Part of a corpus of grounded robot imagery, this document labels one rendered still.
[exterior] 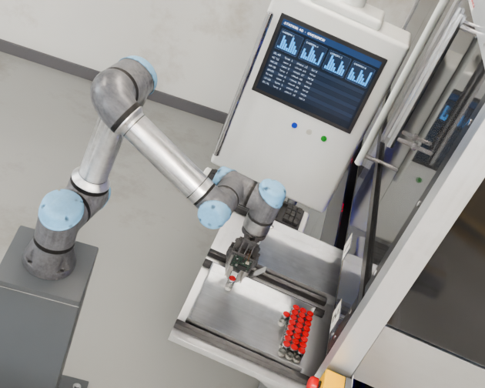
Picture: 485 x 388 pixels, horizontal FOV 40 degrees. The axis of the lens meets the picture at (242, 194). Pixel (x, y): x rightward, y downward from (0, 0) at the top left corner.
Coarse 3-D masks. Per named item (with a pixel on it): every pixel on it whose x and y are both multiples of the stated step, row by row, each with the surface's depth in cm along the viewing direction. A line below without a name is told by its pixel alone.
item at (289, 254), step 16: (272, 240) 225; (288, 240) 228; (304, 240) 230; (320, 240) 229; (272, 256) 218; (288, 256) 221; (304, 256) 224; (320, 256) 227; (336, 256) 231; (272, 272) 208; (288, 272) 215; (304, 272) 218; (320, 272) 221; (336, 272) 224; (304, 288) 208; (320, 288) 214; (336, 288) 217
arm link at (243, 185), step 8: (224, 168) 177; (216, 176) 176; (224, 176) 176; (232, 176) 176; (240, 176) 176; (216, 184) 176; (224, 184) 172; (232, 184) 172; (240, 184) 174; (248, 184) 175; (240, 192) 173; (248, 192) 175; (240, 200) 174
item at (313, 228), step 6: (312, 210) 368; (312, 216) 354; (318, 216) 327; (324, 216) 303; (312, 222) 342; (318, 222) 316; (306, 228) 356; (312, 228) 331; (318, 228) 307; (306, 234) 343; (312, 234) 320; (318, 234) 297
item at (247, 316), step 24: (216, 264) 201; (216, 288) 197; (240, 288) 201; (264, 288) 201; (192, 312) 186; (216, 312) 189; (240, 312) 193; (264, 312) 196; (240, 336) 185; (264, 336) 188; (288, 360) 184
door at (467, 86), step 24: (456, 72) 172; (480, 72) 148; (456, 96) 161; (480, 96) 140; (432, 120) 175; (456, 120) 151; (432, 144) 164; (408, 168) 179; (432, 168) 154; (408, 192) 167; (384, 216) 182; (384, 240) 170
